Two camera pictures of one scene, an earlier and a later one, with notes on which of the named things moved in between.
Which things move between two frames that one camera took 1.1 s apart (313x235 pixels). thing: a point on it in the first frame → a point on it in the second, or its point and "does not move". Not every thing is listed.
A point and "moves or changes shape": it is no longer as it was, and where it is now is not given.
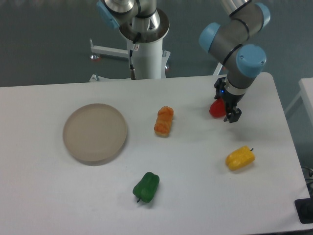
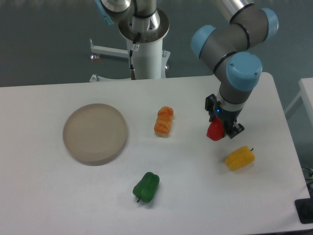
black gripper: [231, 100] → [229, 117]
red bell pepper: [217, 108] moves or changes shape
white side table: [306, 93] does not move
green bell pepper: [145, 188] does not move
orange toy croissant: [163, 121] does not move
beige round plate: [94, 133] does not move
